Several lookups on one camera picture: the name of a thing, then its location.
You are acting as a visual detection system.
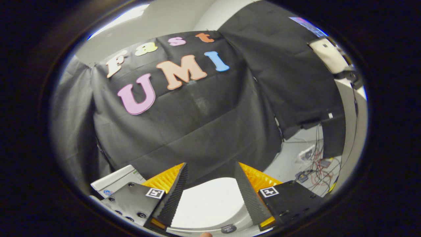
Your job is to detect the white toilet lid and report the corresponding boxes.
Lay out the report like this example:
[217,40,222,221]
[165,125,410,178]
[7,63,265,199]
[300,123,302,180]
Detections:
[171,177,246,228]

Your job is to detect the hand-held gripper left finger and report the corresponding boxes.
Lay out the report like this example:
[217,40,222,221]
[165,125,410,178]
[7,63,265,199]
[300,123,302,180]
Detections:
[99,162,188,232]

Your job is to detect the white power strip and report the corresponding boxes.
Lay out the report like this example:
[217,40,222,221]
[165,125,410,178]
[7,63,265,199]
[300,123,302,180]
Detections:
[299,146,317,162]

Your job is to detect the black backdrop cloth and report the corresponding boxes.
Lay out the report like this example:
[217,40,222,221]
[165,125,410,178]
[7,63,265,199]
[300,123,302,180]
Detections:
[51,2,346,191]

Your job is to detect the white toilet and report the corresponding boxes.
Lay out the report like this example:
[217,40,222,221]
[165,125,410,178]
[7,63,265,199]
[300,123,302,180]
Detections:
[90,165,263,237]

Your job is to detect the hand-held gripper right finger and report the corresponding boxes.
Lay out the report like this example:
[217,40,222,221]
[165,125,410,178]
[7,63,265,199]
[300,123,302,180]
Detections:
[234,161,324,231]

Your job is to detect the tangle of floor cables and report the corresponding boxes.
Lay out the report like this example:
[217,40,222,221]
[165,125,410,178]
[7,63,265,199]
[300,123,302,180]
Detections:
[283,123,342,195]

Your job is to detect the beige box device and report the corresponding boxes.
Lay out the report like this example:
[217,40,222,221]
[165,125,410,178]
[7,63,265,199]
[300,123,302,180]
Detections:
[309,37,350,75]

